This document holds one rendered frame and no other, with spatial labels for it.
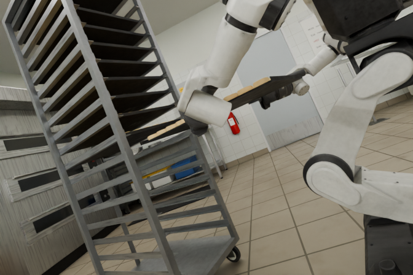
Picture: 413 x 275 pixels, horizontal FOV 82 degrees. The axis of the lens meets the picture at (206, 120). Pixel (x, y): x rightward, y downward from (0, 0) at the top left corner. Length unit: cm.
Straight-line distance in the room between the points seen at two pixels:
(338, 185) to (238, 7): 58
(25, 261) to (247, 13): 290
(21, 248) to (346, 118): 287
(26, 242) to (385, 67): 302
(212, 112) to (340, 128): 42
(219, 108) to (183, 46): 441
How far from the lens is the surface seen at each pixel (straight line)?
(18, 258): 309
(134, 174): 104
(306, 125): 464
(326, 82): 471
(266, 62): 466
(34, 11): 162
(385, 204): 87
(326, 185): 82
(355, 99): 77
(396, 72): 76
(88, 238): 160
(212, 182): 137
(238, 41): 46
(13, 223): 302
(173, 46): 500
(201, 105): 54
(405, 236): 104
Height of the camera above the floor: 72
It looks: 4 degrees up
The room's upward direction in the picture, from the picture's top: 23 degrees counter-clockwise
